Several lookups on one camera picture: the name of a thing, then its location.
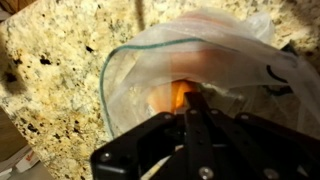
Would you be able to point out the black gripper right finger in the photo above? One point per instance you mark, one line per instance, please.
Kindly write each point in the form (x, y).
(260, 150)

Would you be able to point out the wooden base cabinet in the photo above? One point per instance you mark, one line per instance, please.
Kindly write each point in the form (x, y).
(10, 136)

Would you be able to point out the clear plastic zip bag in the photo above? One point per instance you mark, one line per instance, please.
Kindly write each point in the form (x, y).
(140, 66)

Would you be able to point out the pale pink peach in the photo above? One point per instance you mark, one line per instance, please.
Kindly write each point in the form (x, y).
(216, 63)

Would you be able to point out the white red carton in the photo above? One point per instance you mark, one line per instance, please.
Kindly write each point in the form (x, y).
(28, 160)

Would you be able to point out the orange peach with sticker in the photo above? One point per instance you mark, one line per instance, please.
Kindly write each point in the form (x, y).
(180, 95)

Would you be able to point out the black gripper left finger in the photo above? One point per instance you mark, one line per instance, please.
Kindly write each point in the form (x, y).
(196, 140)

